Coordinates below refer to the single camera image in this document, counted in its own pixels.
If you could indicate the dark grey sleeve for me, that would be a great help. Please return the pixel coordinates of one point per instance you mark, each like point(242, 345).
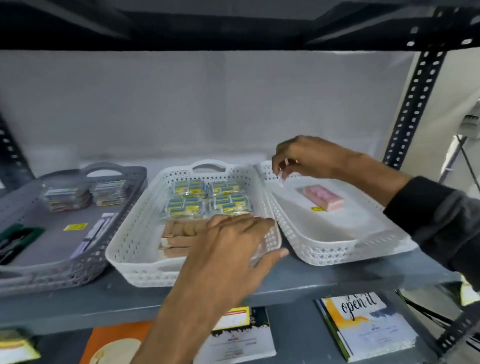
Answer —
point(442, 221)

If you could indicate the grey plastic basket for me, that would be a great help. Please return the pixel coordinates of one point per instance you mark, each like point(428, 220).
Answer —
point(45, 243)

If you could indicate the white electrical box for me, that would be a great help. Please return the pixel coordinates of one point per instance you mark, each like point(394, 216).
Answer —
point(471, 122)

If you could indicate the person's left hand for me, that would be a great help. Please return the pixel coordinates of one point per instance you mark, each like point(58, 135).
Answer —
point(221, 262)

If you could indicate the dark metal shelf rack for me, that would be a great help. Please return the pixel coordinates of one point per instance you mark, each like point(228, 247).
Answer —
point(412, 105)

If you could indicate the clear pack of small boxes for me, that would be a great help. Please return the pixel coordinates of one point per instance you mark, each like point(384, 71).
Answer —
point(66, 197)
point(109, 192)

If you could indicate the pink eraser box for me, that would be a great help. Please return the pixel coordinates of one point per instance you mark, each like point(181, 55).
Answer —
point(323, 198)

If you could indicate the white black booklet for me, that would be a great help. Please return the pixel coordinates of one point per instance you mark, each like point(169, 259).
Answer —
point(240, 343)

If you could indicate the small yellow label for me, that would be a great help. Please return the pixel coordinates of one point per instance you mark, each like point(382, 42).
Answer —
point(75, 227)
point(318, 209)

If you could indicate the person's right hand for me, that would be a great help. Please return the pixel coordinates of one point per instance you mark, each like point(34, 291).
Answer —
point(315, 157)

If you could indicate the white yellow lettered book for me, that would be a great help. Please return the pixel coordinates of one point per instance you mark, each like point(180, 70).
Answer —
point(371, 326)

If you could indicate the person's left forearm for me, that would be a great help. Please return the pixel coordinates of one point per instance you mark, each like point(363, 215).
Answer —
point(180, 330)

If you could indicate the blue yellow packet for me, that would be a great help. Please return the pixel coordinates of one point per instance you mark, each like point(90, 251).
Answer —
point(184, 207)
point(230, 204)
point(225, 187)
point(189, 187)

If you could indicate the white plastic basket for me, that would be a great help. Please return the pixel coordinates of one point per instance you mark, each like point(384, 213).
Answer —
point(131, 240)
point(337, 232)

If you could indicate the person's right fingers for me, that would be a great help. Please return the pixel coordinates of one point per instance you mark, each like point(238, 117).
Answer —
point(279, 160)

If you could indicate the orange book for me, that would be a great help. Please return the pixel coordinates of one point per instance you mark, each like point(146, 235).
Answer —
point(108, 341)

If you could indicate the small pink white eraser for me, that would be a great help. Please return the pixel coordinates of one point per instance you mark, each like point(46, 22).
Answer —
point(281, 179)

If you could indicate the person's left thumb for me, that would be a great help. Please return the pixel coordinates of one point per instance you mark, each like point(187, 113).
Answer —
point(273, 259)

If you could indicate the white purple strip packet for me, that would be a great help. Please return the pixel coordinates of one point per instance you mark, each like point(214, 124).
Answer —
point(93, 234)

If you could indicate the person's right forearm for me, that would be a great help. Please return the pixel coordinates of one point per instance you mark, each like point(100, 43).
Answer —
point(375, 178)

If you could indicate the green black packet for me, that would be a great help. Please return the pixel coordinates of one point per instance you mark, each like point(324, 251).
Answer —
point(17, 242)

